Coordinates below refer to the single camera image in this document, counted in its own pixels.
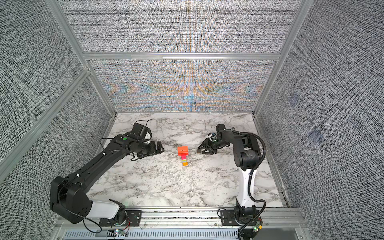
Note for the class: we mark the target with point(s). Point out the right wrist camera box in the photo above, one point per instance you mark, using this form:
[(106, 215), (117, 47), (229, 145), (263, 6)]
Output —
[(220, 127)]

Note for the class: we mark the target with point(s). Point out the aluminium left wall bar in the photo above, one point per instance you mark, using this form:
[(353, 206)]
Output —
[(17, 153)]

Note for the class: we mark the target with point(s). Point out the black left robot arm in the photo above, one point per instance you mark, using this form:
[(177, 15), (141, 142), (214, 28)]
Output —
[(68, 196)]

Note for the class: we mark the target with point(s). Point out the orange-red rectangular wood block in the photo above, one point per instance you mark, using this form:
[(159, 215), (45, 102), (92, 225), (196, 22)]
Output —
[(183, 151)]

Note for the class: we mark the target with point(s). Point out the aluminium corner post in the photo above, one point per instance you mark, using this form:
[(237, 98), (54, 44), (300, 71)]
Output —
[(62, 21), (288, 43)]

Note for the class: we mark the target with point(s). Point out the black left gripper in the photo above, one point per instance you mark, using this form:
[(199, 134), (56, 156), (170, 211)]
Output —
[(154, 150)]

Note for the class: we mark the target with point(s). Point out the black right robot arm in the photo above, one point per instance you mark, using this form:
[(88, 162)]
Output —
[(233, 133)]

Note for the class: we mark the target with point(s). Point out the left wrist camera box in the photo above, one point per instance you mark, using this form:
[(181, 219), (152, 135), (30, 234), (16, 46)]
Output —
[(142, 132)]

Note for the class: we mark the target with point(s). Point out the aluminium corner post left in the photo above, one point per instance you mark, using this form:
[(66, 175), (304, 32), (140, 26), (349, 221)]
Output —
[(62, 21)]

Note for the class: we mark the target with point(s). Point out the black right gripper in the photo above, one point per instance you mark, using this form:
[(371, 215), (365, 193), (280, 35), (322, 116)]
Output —
[(207, 143)]

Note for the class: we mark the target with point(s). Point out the aluminium corner post right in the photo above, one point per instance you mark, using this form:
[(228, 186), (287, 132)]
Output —
[(288, 43)]

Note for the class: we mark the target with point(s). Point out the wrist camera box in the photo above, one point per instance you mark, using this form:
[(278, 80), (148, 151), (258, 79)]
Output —
[(220, 127), (142, 132)]

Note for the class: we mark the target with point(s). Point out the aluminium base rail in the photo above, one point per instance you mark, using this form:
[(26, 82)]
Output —
[(162, 223)]

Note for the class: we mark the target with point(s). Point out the aluminium horizontal back bar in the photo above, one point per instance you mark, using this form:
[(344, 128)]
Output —
[(180, 56)]

